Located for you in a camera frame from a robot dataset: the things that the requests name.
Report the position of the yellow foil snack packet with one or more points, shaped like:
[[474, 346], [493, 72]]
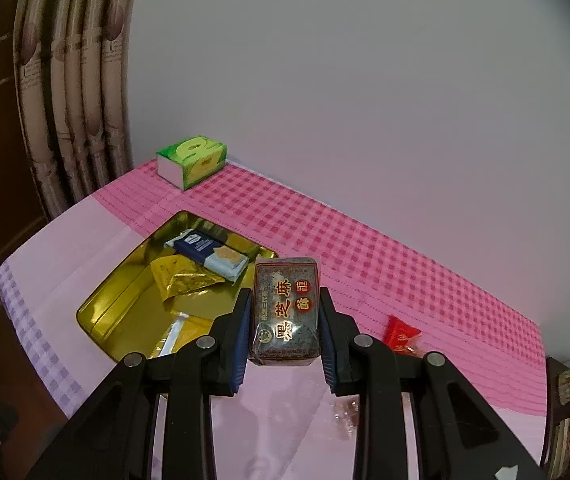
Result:
[[180, 280]]

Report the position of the green tissue box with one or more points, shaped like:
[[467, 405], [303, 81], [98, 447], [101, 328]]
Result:
[[192, 160]]

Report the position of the pink checked tablecloth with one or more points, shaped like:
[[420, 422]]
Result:
[[365, 260]]

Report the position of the dark sesame bar packet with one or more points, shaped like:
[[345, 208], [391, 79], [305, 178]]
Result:
[[285, 310]]

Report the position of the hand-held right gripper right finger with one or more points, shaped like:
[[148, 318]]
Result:
[[330, 352]]

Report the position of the beige patterned curtain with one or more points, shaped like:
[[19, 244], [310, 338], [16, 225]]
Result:
[[75, 110]]

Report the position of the navy and blue cracker packet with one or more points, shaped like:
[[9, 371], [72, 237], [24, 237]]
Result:
[[200, 245]]

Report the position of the small red snack packet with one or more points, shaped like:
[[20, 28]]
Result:
[[401, 332]]

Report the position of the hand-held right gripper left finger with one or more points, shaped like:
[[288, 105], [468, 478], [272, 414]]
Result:
[[239, 345]]

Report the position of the dark red tin box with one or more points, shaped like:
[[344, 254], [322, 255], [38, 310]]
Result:
[[115, 305]]

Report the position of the yellow packet with white strip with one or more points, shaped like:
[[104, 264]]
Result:
[[192, 327]]

